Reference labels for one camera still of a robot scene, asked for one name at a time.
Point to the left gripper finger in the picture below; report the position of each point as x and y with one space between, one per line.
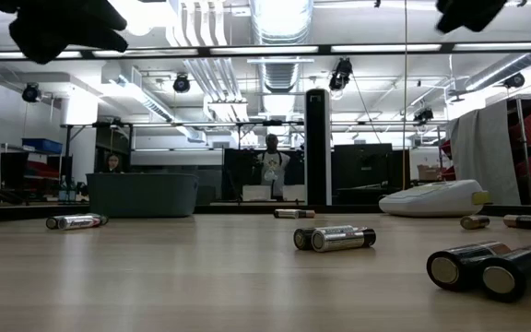
72 11
44 41

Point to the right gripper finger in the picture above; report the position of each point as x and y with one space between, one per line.
484 14
450 14

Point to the silver black battery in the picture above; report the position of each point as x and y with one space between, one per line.
53 223
286 214
79 223
104 219
302 239
339 240

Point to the black ceiling spotlight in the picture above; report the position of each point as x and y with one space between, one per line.
31 92
341 74
514 80
424 114
181 83

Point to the blue bin on shelf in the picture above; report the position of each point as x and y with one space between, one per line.
42 145

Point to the long black linear ceiling light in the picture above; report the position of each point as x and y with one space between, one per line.
204 50

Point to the grey hanging cloth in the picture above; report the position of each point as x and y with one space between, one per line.
482 152

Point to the person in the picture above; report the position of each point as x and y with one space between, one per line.
112 163
272 161

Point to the green bottle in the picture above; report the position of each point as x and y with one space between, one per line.
63 191
72 193

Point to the cardboard box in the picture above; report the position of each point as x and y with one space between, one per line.
429 173

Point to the black monitor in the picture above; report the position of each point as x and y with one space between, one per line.
362 161

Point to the teal deep plastic bin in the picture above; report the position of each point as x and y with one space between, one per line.
141 196

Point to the white label maker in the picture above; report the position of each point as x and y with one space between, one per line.
431 200

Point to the small white desk lamp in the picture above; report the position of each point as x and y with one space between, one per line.
270 175

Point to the slanted silver air duct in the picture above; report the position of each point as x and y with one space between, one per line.
505 70

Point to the black aluminium table frame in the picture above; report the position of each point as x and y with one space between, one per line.
16 213

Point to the round silver air duct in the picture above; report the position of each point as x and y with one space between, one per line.
270 27

